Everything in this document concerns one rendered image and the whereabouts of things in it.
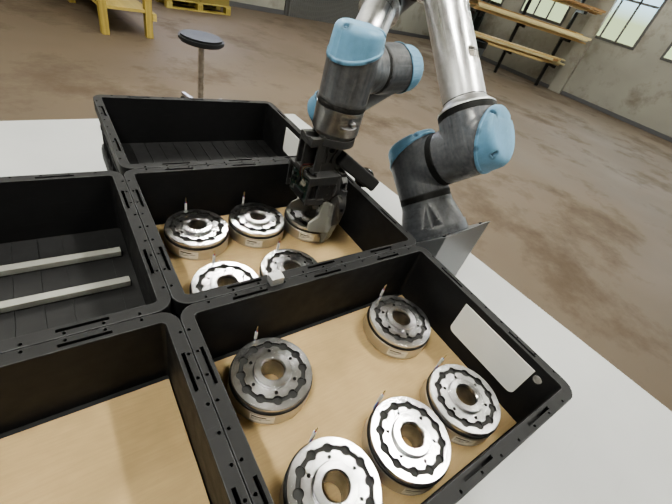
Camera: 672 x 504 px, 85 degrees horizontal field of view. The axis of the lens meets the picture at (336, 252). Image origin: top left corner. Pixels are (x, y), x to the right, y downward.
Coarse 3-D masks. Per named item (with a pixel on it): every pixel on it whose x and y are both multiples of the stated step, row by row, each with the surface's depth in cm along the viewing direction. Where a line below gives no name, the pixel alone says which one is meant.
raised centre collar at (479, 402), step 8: (456, 384) 50; (464, 384) 50; (472, 384) 51; (448, 392) 49; (472, 392) 50; (480, 392) 50; (456, 400) 48; (480, 400) 49; (464, 408) 47; (472, 408) 48; (480, 408) 48
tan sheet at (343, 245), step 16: (160, 224) 65; (288, 240) 70; (336, 240) 74; (352, 240) 75; (176, 256) 60; (224, 256) 63; (240, 256) 64; (256, 256) 65; (320, 256) 69; (336, 256) 70; (176, 272) 57; (192, 272) 58; (256, 272) 62
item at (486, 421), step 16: (448, 368) 52; (464, 368) 53; (432, 384) 50; (448, 384) 50; (480, 384) 52; (432, 400) 48; (448, 400) 48; (496, 400) 50; (448, 416) 46; (464, 416) 47; (480, 416) 48; (496, 416) 48; (464, 432) 46; (480, 432) 46
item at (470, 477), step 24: (360, 264) 54; (432, 264) 60; (264, 288) 46; (288, 288) 47; (456, 288) 56; (192, 312) 41; (480, 312) 54; (192, 336) 38; (216, 384) 35; (216, 408) 33; (552, 408) 43; (240, 432) 32; (528, 432) 40; (240, 456) 31; (504, 456) 37; (264, 480) 30; (456, 480) 34; (480, 480) 35
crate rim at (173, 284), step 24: (144, 168) 59; (168, 168) 61; (192, 168) 63; (216, 168) 65; (240, 168) 67; (360, 192) 71; (144, 216) 50; (384, 216) 67; (408, 240) 62; (168, 264) 45; (312, 264) 52; (336, 264) 53; (168, 288) 42; (216, 288) 44; (240, 288) 45
